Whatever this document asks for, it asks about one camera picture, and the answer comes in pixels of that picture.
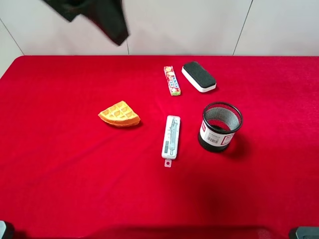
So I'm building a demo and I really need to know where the orange waffle slice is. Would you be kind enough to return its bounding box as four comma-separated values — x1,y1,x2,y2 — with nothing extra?
98,101,141,127

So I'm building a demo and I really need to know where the black base corner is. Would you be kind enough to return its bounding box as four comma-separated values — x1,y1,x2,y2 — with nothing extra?
0,221,14,239
289,227,319,239

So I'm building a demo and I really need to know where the white compass set case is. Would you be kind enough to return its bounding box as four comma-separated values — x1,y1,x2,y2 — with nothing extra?
161,116,180,167

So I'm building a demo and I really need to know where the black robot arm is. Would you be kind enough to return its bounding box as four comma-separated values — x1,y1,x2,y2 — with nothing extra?
43,0,129,46

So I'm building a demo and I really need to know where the black base corner left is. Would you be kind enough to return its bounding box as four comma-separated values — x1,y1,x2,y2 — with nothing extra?
0,221,14,239

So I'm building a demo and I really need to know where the black base corner right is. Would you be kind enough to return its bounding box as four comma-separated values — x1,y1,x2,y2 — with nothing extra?
289,227,319,239

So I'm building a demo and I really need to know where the black and white board eraser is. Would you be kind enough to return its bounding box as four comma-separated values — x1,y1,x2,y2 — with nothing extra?
181,61,217,93

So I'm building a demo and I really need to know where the red candy stick pack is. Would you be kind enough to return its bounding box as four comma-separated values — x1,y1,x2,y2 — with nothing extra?
163,66,181,96

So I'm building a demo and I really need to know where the black mesh pen holder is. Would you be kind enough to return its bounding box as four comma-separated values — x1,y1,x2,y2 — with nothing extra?
198,102,243,152

